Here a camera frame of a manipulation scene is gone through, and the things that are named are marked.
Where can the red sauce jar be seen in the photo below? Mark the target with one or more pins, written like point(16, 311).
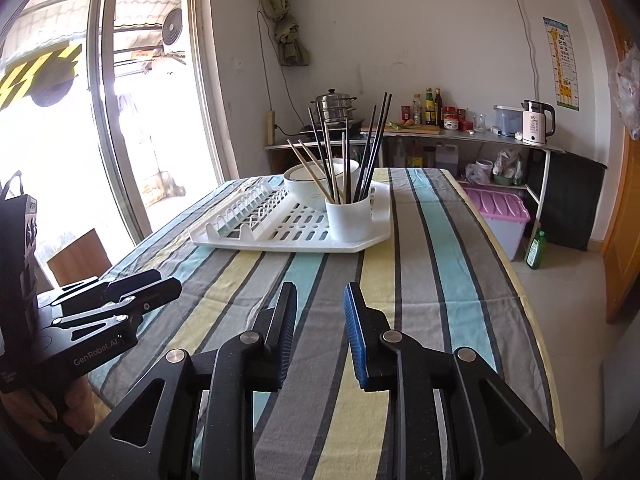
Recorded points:
point(406, 115)

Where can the plastic bags under counter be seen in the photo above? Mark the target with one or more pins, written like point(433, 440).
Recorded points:
point(510, 167)

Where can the dark plastic jug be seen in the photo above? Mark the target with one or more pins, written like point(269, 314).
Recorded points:
point(446, 160)

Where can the hanging plastic bag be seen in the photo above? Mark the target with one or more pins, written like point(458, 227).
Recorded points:
point(630, 95)

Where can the pink lid storage box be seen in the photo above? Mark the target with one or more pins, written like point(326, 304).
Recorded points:
point(500, 205)

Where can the outdoor air conditioner unit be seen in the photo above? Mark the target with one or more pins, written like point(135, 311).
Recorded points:
point(172, 30)

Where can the wooden cutting board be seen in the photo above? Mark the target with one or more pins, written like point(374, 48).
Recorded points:
point(420, 129)

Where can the clear glass bottle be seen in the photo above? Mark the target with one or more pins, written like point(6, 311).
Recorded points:
point(417, 110)

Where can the person's left hand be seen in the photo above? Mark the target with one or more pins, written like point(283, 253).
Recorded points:
point(75, 405)

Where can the sliding glass door frame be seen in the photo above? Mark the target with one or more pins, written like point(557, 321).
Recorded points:
point(100, 110)

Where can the yellow and black sign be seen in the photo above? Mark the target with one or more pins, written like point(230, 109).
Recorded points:
point(50, 72)

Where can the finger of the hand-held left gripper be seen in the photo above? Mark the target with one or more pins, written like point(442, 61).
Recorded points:
point(105, 287)
point(130, 307)

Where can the black gas stove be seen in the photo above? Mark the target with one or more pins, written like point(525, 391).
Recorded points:
point(352, 127)

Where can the white electric kettle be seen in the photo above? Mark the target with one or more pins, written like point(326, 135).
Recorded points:
point(535, 127)

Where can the white ceramic bowl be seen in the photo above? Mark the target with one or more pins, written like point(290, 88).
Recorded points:
point(300, 195)
point(300, 174)

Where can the metal counter shelf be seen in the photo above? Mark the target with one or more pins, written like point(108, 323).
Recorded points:
point(500, 138)

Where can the white cup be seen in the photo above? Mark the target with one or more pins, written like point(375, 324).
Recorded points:
point(350, 222)

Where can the tied olive curtain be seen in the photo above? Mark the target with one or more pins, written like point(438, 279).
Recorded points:
point(290, 40)

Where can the wooden door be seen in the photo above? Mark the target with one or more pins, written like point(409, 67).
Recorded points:
point(625, 210)

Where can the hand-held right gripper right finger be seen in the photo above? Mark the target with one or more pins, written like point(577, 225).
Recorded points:
point(356, 340)

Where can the stainless steamer pot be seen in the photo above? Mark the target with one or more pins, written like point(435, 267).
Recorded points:
point(336, 105)

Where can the giraffe wall poster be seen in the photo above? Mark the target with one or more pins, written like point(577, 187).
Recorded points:
point(564, 65)

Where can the wall power strip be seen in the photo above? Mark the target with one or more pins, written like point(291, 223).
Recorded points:
point(270, 127)

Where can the striped tablecloth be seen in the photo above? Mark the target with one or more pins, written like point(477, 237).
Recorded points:
point(425, 260)

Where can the black panel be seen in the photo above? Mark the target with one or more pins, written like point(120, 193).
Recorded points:
point(570, 195)

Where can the dark oil bottle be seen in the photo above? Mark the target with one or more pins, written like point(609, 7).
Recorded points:
point(439, 110)
point(430, 110)

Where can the grey plastic container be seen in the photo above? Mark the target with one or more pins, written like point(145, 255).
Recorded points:
point(507, 122)

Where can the white plastic dish rack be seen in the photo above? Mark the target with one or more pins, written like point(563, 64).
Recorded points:
point(280, 225)

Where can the green plastic bottle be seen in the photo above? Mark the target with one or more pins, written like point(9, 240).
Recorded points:
point(535, 252)

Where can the brown wooden board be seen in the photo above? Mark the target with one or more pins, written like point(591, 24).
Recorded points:
point(80, 260)

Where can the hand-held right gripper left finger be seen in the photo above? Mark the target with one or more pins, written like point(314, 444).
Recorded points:
point(286, 335)

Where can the small drinking glass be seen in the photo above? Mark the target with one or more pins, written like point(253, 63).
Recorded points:
point(478, 124)

